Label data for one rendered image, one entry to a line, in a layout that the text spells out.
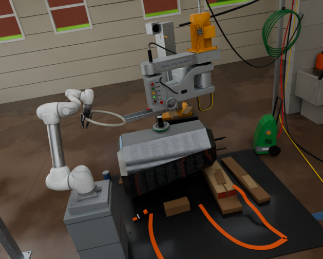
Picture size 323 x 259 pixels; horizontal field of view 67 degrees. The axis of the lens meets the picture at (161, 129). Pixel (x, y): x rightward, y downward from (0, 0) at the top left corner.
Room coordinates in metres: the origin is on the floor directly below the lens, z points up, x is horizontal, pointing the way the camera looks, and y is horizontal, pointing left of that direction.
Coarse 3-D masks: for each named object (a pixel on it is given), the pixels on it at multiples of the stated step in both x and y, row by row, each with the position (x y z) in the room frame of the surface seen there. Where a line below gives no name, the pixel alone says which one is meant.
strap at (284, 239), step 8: (240, 192) 2.15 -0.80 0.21; (248, 200) 2.09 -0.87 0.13; (200, 208) 2.19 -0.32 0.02; (256, 208) 1.97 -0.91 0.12; (152, 216) 2.19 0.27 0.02; (208, 216) 2.05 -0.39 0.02; (152, 224) 2.07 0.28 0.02; (216, 224) 1.93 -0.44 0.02; (264, 224) 1.81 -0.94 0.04; (152, 232) 1.95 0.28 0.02; (224, 232) 1.80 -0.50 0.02; (152, 240) 1.84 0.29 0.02; (232, 240) 1.69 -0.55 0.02; (280, 240) 1.61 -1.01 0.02; (256, 248) 1.57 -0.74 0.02; (264, 248) 1.55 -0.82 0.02; (272, 248) 1.54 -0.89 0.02; (160, 256) 1.64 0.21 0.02
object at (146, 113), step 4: (176, 108) 2.80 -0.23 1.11; (140, 112) 2.81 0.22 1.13; (144, 112) 2.83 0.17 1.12; (148, 112) 2.84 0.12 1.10; (152, 112) 2.74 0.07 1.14; (156, 112) 2.76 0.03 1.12; (160, 112) 2.77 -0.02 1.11; (164, 112) 2.78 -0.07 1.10; (124, 116) 2.75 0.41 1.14; (128, 116) 2.76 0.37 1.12; (132, 116) 2.78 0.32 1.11; (136, 116) 2.68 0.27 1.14; (140, 116) 2.69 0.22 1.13; (144, 116) 2.71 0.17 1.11; (148, 116) 2.72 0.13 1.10; (124, 120) 2.64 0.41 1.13; (128, 120) 2.65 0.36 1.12; (132, 120) 2.66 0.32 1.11
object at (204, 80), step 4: (204, 72) 2.95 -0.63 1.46; (208, 72) 2.95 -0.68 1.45; (196, 76) 3.02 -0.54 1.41; (200, 76) 2.95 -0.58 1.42; (204, 76) 2.94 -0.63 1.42; (208, 76) 2.95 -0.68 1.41; (196, 80) 3.03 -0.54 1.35; (200, 80) 2.96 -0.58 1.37; (204, 80) 2.94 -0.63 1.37; (208, 80) 2.95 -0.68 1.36; (200, 84) 2.96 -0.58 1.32; (204, 84) 2.94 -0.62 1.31; (208, 84) 2.94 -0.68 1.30
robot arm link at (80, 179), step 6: (78, 168) 1.77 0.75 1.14; (84, 168) 1.77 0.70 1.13; (72, 174) 1.73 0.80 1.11; (78, 174) 1.71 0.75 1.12; (84, 174) 1.72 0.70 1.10; (90, 174) 1.77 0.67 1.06; (72, 180) 1.70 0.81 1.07; (78, 180) 1.69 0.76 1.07; (84, 180) 1.70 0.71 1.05; (90, 180) 1.73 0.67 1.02; (72, 186) 1.70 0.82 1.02; (78, 186) 1.69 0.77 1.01; (84, 186) 1.69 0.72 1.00; (90, 186) 1.72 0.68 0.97; (78, 192) 1.71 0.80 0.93; (84, 192) 1.69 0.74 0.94
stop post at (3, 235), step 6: (0, 222) 1.87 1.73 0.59; (0, 228) 1.83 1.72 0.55; (6, 228) 1.90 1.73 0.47; (0, 234) 1.83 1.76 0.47; (6, 234) 1.86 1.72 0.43; (0, 240) 1.83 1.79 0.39; (6, 240) 1.83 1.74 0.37; (12, 240) 1.88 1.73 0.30; (6, 246) 1.83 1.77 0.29; (12, 246) 1.85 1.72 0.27; (12, 252) 1.83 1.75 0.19; (18, 252) 1.87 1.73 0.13; (24, 252) 1.96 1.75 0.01; (30, 252) 1.95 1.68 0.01; (12, 258) 1.83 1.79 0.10; (18, 258) 1.83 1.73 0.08; (24, 258) 1.88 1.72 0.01
